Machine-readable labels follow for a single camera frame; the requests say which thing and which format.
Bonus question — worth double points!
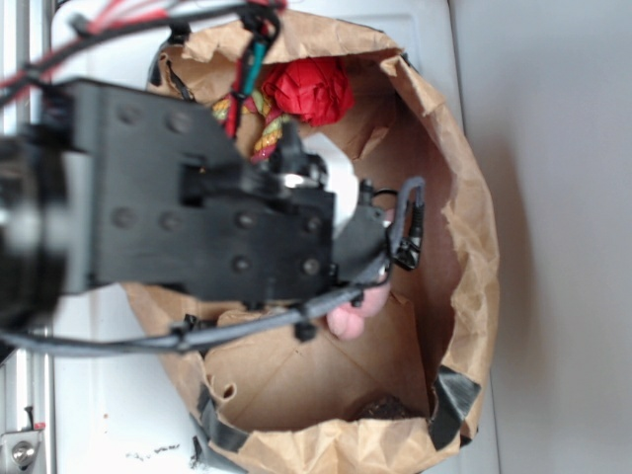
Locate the aluminium frame rail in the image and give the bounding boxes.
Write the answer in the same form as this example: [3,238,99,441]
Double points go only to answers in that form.
[1,1,57,473]

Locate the brown paper bag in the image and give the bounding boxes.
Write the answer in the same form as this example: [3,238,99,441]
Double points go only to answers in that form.
[122,10,501,474]

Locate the black sleeved cable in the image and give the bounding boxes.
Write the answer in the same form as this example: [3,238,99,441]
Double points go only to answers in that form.
[0,176,427,357]

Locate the pink plush bunny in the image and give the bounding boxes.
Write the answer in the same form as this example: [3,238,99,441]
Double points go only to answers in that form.
[326,206,396,341]

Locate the multicolored twisted rope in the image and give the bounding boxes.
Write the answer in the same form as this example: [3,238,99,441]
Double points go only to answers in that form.
[211,88,292,164]

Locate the red crumpled paper ball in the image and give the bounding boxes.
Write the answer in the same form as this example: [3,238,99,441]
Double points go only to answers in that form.
[262,56,355,126]

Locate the metal corner bracket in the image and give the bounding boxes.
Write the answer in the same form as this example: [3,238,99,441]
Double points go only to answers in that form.
[1,431,42,474]

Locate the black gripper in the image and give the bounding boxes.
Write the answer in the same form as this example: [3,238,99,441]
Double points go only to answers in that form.
[1,80,387,326]

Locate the red and black wires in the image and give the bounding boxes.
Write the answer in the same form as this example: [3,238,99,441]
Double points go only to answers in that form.
[0,0,290,139]

